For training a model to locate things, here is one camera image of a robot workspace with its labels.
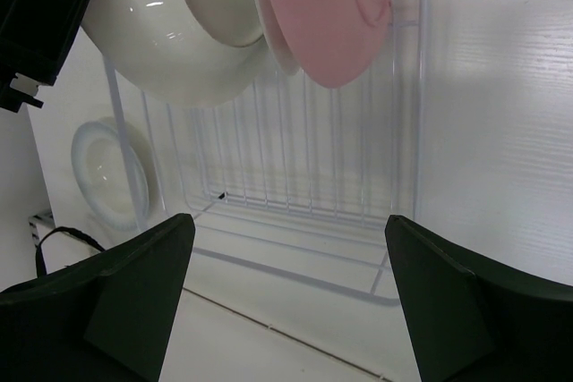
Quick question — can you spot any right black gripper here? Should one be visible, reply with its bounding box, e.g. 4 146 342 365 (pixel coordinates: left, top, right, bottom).
1 0 90 112

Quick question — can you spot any pink plate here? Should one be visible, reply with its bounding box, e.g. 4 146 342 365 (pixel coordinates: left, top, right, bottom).
270 0 392 89

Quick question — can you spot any clear wire dish rack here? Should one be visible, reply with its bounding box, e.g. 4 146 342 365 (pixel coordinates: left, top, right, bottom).
102 0 419 307

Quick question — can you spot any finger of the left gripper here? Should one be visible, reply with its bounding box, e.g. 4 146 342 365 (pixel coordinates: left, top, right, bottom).
1 214 196 381
385 215 572 381

